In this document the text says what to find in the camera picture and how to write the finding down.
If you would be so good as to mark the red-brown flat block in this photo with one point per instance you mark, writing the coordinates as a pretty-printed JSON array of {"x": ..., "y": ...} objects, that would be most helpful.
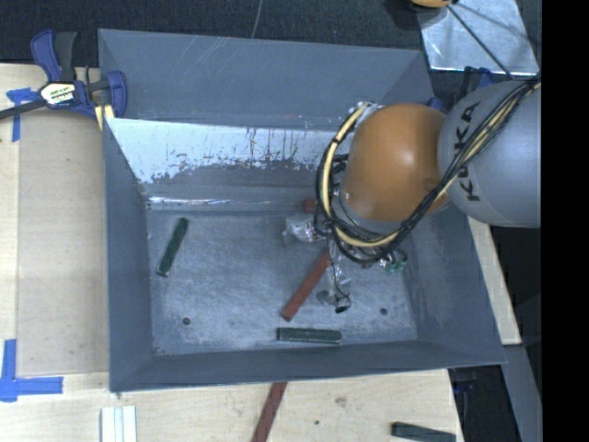
[
  {"x": 309, "y": 205},
  {"x": 306, "y": 288},
  {"x": 269, "y": 412}
]

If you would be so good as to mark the grey metal bin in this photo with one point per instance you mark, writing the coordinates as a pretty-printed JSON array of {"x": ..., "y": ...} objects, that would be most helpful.
[{"x": 230, "y": 274}]

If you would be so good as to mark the dark green flat block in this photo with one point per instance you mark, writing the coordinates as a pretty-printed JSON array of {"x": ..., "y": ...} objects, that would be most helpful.
[
  {"x": 419, "y": 432},
  {"x": 308, "y": 335},
  {"x": 173, "y": 247}
]

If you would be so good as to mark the pale wood flat board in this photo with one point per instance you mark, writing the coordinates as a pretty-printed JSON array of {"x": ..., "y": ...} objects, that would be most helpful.
[{"x": 60, "y": 247}]

